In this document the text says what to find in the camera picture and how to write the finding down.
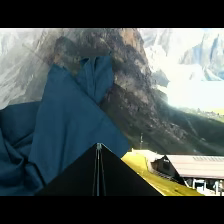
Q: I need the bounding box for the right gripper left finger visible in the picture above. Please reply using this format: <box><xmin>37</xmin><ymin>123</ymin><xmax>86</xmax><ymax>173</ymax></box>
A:
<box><xmin>35</xmin><ymin>142</ymin><xmax>99</xmax><ymax>197</ymax></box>

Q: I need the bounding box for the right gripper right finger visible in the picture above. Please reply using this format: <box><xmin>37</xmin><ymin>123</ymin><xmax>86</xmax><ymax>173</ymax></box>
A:
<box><xmin>98</xmin><ymin>142</ymin><xmax>164</xmax><ymax>197</ymax></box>

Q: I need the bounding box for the blue garment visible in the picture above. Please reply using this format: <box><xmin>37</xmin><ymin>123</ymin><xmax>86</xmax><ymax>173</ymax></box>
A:
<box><xmin>0</xmin><ymin>55</ymin><xmax>132</xmax><ymax>197</ymax></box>

